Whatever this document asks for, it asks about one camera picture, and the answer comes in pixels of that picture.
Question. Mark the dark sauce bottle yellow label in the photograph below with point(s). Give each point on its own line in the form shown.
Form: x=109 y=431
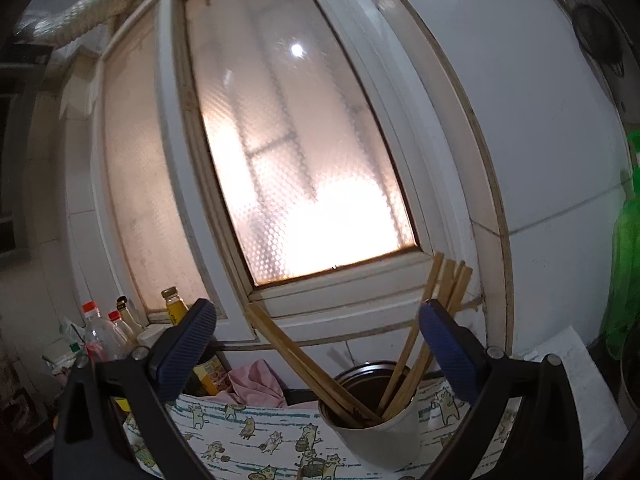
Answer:
x=174 y=310

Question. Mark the white chopstick holder cup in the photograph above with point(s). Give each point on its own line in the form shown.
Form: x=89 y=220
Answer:
x=380 y=440

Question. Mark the clear plastic bottle red cap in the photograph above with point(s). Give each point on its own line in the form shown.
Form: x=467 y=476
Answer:
x=102 y=337

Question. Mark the green dish soap bottle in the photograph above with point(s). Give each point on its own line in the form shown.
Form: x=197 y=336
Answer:
x=625 y=270

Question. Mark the bunch of bamboo chopsticks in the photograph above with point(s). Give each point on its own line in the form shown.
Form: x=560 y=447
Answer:
x=290 y=341

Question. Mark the black mesh strainer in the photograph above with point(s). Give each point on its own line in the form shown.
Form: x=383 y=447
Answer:
x=597 y=35

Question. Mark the bottle with dark cap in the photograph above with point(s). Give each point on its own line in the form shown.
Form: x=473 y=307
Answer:
x=131 y=317

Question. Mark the cat printed cloth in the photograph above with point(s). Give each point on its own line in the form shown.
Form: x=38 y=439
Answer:
x=260 y=440

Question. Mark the frosted glass window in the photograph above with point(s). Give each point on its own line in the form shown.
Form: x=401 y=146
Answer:
x=300 y=160

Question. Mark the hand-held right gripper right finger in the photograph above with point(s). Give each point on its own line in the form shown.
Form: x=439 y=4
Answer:
x=445 y=355

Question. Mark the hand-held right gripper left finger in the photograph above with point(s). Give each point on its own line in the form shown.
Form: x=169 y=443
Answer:
x=185 y=350

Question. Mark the small bottle red cap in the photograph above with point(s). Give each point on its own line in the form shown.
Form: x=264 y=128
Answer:
x=120 y=330

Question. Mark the pink cloth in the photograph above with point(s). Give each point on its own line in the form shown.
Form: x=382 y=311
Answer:
x=255 y=382

